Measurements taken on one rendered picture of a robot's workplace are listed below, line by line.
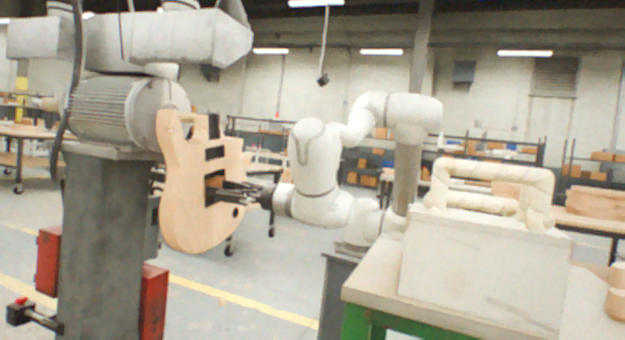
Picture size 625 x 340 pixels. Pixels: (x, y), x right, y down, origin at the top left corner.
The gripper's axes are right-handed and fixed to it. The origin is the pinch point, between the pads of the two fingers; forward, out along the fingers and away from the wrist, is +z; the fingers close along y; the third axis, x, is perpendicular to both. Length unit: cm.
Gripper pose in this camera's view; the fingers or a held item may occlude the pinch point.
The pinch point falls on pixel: (217, 188)
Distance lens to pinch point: 100.2
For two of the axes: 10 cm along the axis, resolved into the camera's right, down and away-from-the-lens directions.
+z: -9.3, -1.2, 3.5
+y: 3.7, -1.7, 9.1
